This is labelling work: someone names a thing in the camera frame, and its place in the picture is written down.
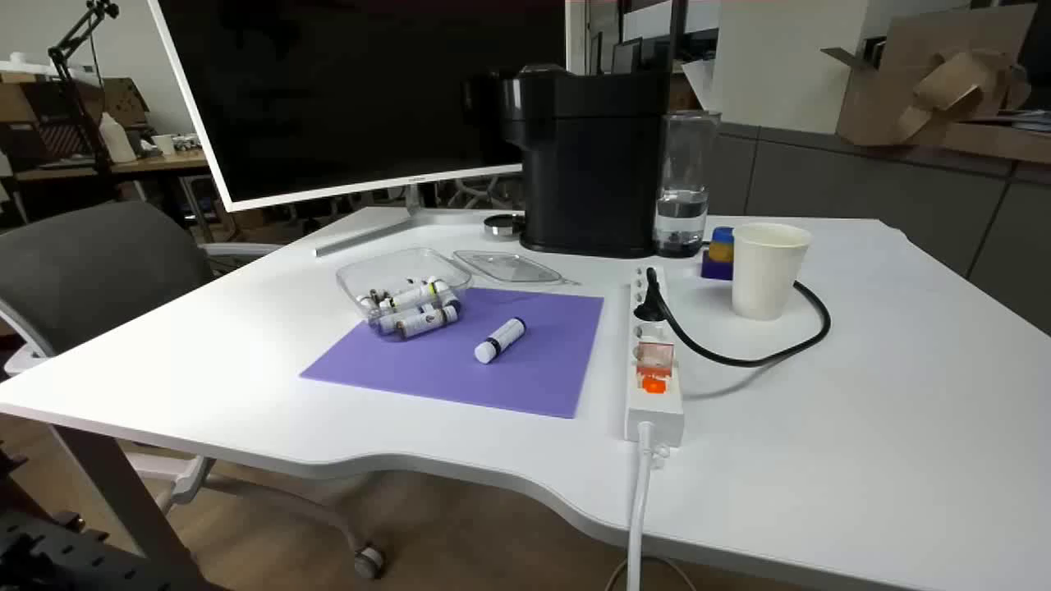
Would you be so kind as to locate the wooden background desk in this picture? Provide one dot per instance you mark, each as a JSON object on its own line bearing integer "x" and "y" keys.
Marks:
{"x": 141, "y": 167}

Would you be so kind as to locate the dark metal table leg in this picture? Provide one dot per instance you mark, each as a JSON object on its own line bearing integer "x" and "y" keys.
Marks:
{"x": 125, "y": 504}

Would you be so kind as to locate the round metal drip tray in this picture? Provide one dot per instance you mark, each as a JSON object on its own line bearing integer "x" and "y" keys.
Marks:
{"x": 501, "y": 223}

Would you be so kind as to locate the white paper cup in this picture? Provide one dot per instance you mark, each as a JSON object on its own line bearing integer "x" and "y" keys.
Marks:
{"x": 767, "y": 273}

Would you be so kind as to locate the white tube with purple cap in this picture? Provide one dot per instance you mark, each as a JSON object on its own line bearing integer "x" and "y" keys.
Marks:
{"x": 381, "y": 317}

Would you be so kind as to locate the grey office chair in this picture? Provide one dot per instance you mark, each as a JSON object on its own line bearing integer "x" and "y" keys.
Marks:
{"x": 87, "y": 273}

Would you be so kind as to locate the large white-framed monitor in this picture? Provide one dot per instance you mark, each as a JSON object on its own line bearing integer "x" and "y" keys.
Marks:
{"x": 328, "y": 85}

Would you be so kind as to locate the silver monitor stand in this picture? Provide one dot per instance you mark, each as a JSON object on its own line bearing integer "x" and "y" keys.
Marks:
{"x": 364, "y": 234}

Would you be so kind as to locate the brown cardboard box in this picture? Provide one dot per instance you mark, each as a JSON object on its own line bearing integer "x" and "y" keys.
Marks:
{"x": 940, "y": 85}

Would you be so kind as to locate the clear plastic lid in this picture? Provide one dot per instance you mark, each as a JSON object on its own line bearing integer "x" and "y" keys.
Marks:
{"x": 513, "y": 266}

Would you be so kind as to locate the white tube with purple band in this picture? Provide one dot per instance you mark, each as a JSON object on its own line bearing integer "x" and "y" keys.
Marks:
{"x": 497, "y": 343}

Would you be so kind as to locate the black perforated rack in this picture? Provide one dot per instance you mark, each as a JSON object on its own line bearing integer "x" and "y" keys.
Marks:
{"x": 52, "y": 558}

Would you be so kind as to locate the white board panel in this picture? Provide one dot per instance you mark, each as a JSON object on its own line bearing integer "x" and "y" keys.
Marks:
{"x": 790, "y": 61}

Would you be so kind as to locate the white tube with green band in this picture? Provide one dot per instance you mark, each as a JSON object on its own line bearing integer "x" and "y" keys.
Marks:
{"x": 414, "y": 294}

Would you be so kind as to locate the black coffee machine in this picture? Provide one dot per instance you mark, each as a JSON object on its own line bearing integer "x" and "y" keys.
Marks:
{"x": 591, "y": 166}

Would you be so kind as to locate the blue yellow toy block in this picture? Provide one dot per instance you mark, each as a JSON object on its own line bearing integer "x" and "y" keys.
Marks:
{"x": 716, "y": 257}

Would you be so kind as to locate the purple mat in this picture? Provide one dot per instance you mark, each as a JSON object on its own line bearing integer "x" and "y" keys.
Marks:
{"x": 527, "y": 372}

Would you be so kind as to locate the brown shelf boxes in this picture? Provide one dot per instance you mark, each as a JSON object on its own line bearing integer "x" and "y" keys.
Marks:
{"x": 66, "y": 115}

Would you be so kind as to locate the white leg with caster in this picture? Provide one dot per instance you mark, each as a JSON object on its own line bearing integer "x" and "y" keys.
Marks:
{"x": 328, "y": 514}

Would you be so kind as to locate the clear plastic container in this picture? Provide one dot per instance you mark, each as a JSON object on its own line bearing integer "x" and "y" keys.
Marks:
{"x": 361, "y": 278}

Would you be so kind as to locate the white power strip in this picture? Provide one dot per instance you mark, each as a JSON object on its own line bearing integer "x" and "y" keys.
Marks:
{"x": 653, "y": 412}

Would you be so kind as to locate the grey cabinet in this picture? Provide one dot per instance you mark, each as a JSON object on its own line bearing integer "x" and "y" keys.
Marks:
{"x": 876, "y": 199}

